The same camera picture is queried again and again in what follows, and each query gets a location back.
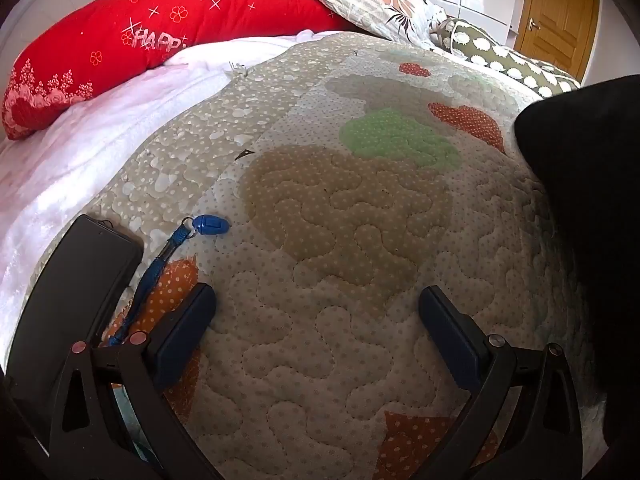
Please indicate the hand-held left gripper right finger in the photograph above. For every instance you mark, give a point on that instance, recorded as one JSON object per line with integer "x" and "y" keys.
{"x": 450, "y": 330}

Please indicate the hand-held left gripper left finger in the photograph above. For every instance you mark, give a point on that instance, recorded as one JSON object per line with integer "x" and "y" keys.
{"x": 182, "y": 340}

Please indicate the black pants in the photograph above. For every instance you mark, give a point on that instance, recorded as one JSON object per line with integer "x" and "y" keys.
{"x": 590, "y": 185}

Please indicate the black phone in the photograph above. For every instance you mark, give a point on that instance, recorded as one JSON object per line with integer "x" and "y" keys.
{"x": 75, "y": 270}

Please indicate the heart-patterned quilted bedspread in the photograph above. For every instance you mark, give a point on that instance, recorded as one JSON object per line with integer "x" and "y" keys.
{"x": 325, "y": 210}

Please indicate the white fleece blanket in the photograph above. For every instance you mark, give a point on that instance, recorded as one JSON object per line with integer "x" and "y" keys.
{"x": 100, "y": 125}

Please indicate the green bolster with white dots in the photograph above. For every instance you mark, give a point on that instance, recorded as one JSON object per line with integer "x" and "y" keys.
{"x": 500, "y": 57}

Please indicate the red printed pillow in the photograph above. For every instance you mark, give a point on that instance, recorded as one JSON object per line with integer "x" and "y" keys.
{"x": 150, "y": 20}

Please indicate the wooden door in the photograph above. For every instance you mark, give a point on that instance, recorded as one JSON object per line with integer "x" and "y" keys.
{"x": 560, "y": 10}

